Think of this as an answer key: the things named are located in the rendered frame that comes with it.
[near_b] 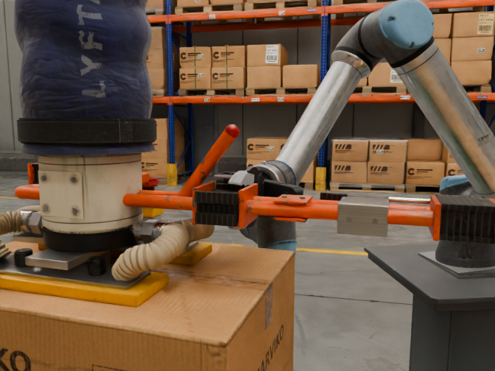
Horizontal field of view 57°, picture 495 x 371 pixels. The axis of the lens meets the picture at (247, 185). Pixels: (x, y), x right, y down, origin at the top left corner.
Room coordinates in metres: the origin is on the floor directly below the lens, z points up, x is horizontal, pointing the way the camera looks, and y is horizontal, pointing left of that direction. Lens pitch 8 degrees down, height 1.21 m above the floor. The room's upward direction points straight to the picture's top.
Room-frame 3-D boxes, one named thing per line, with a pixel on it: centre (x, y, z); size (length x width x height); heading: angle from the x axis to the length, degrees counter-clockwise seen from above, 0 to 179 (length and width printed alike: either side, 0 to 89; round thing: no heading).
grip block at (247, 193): (0.72, 0.03, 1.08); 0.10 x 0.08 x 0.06; 163
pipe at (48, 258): (0.79, 0.27, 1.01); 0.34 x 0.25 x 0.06; 73
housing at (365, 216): (0.66, -0.17, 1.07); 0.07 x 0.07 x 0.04; 73
